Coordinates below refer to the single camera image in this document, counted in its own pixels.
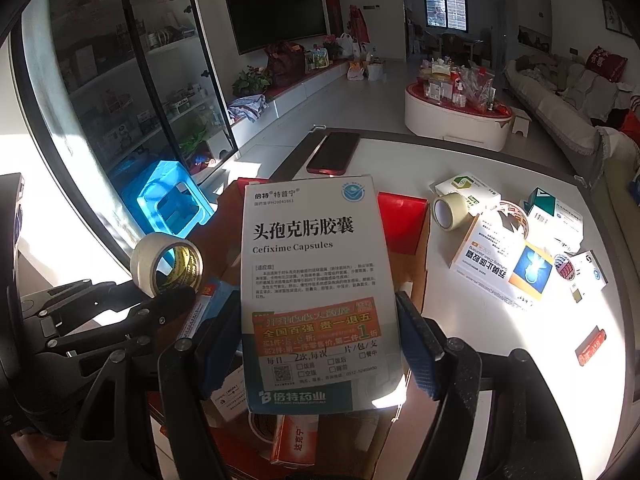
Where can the red cushion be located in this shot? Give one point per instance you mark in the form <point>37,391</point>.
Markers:
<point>606,64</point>

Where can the white box grey logo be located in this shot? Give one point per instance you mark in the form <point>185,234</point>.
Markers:
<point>590,275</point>

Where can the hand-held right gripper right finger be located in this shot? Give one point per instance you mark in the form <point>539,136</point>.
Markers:
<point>417,355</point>

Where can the dining table with chairs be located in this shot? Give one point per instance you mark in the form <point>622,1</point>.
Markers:
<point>465,45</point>

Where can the dark red bag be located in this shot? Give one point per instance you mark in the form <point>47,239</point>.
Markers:
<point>285,65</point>

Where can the glass display cabinet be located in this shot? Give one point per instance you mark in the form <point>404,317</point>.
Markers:
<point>100,85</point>

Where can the white plastic bag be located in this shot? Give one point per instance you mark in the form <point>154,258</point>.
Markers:
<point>350,42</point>

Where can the group of bottles and packets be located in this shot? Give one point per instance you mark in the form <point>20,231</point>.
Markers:
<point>460,85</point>

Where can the small red box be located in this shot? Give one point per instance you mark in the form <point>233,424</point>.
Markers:
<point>590,347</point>

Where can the red hanging decoration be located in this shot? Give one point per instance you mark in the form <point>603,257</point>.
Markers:
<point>356,22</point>

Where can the red cardboard box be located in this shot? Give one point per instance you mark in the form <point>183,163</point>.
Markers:
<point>402,207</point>

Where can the white low tv bench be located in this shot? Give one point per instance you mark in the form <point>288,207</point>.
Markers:
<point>295,97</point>

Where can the white box green triangle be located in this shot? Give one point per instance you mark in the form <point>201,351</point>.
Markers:
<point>555,220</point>

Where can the striped blue cloth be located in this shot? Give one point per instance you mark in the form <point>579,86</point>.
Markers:
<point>247,107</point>

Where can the black television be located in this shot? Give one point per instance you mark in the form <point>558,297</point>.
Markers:
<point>272,5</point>

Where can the grey covered sofa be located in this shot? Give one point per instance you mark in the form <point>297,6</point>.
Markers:
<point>560,110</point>

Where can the black smartphone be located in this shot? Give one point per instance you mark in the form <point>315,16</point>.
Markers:
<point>332,152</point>

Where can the small white stool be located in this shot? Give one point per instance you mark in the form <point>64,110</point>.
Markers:
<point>521,125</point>

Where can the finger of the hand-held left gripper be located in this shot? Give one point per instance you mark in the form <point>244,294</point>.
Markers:
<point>140,325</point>
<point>85,297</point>

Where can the pink potted flowers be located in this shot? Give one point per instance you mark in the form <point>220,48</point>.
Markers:
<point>332,45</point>

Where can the round white coffee table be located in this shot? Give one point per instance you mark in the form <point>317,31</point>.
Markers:
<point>450,120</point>

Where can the potted green plant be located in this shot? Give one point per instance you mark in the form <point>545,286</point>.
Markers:
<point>252,82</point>

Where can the blue plastic stool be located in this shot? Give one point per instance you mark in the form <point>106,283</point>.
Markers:
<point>170,180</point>

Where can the white medicine box orange sticker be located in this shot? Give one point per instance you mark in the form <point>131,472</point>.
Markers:
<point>310,260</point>

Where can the red white medicine box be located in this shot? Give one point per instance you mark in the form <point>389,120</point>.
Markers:
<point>295,437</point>

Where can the beige masking tape roll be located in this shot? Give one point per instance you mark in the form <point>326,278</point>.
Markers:
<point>442,212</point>

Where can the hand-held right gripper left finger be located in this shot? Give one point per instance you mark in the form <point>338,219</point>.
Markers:
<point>222,345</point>

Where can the framed wall picture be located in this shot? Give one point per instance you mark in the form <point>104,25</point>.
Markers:
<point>617,15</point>

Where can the wide wall painting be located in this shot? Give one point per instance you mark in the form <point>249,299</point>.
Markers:
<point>532,34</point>

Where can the white box green logo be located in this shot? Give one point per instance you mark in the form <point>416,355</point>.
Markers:
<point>465,187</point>

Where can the barred window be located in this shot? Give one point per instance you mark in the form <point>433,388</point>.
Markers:
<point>446,10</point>

